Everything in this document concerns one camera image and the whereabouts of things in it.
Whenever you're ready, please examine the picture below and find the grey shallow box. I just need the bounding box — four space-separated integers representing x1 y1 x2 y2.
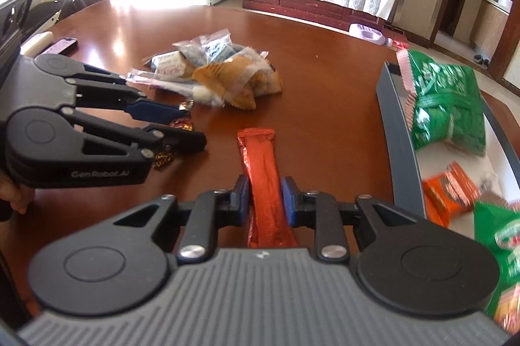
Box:
376 60 520 245

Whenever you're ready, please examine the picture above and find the person's left hand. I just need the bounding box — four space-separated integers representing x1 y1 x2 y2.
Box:
0 172 36 215

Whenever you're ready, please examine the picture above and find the purple detergent bottle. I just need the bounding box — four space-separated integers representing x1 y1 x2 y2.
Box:
348 23 393 47

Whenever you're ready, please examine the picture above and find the long clear wrapped snack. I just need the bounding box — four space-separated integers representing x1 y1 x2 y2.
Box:
126 68 227 109

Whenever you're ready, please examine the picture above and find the purple phone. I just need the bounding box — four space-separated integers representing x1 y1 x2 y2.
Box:
42 38 79 55

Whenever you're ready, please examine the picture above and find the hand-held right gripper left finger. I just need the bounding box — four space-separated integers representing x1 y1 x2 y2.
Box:
114 175 250 264

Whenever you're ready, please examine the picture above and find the pastry in clear wrapper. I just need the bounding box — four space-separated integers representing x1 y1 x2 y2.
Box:
192 46 284 111

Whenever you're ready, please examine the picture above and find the green snack packet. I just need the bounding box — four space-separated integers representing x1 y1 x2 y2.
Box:
396 50 488 157

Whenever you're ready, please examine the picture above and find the red stick packet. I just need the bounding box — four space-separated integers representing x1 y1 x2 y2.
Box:
237 127 300 249

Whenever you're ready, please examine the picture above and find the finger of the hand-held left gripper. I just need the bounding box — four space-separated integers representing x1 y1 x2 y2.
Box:
66 62 191 126
60 107 207 163

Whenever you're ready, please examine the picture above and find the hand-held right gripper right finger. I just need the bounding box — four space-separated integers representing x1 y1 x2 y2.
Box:
281 176 411 262

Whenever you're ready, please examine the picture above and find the white snack packet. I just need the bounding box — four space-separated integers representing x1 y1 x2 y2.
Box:
142 50 192 81

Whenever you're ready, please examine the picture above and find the orange red snack packet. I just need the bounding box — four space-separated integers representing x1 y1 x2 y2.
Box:
422 162 483 229

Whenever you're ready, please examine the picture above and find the gold dotted candy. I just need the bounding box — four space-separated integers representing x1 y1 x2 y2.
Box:
152 150 176 170

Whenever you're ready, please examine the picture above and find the red gold candy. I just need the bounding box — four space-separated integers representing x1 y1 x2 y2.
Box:
168 113 194 131

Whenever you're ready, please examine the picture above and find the clear plastic snack packet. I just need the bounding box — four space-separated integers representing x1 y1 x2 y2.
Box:
172 29 245 67

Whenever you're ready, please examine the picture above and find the wooden kitchen counter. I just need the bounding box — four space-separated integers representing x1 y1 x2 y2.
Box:
470 0 511 61

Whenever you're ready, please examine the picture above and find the dark wooden television cabinet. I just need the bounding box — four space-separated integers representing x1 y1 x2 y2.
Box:
241 0 391 32

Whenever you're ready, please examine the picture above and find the green red striped packet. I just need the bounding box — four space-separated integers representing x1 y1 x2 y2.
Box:
472 199 520 332

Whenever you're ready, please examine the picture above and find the beige case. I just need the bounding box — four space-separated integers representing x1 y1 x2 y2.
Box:
19 31 54 55

